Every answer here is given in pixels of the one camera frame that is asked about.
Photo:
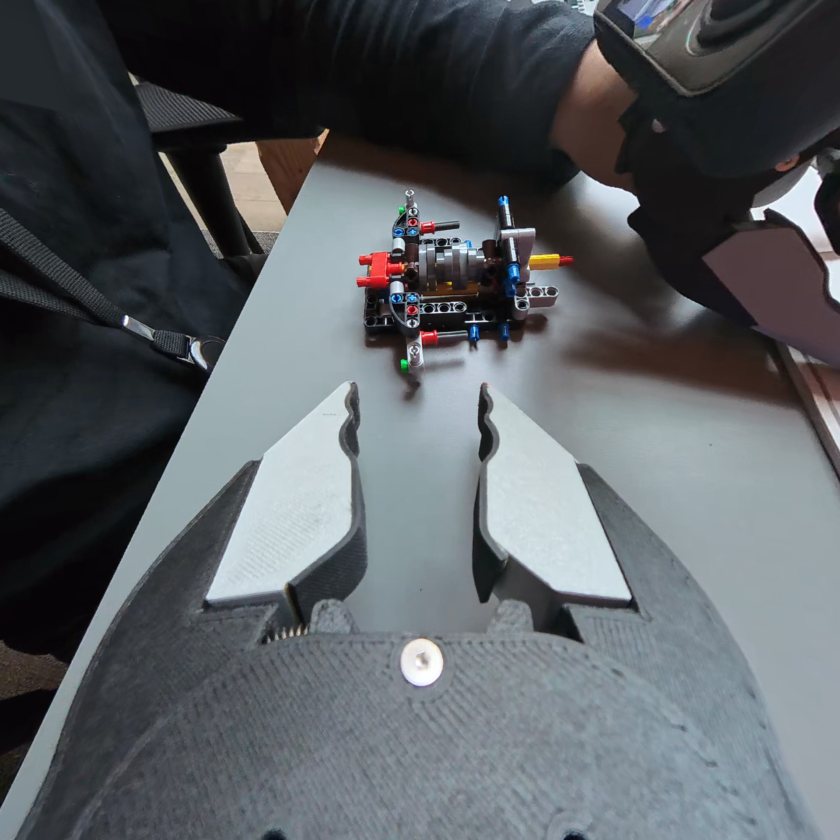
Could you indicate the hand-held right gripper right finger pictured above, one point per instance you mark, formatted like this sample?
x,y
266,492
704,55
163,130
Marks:
x,y
544,518

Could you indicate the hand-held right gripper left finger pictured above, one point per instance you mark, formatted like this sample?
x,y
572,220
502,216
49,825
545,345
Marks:
x,y
295,518

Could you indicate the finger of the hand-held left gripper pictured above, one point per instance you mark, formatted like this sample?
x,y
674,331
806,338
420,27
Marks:
x,y
774,282

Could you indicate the lego chassis assembly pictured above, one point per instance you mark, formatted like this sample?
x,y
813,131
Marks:
x,y
453,262

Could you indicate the person's left forearm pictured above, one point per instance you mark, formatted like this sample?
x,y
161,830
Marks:
x,y
394,65

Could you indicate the person's left hand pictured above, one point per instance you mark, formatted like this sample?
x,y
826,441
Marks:
x,y
584,124

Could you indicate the wooden table leg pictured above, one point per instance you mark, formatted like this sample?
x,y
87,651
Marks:
x,y
289,170

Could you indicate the black chair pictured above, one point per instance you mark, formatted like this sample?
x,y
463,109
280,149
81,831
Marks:
x,y
197,170

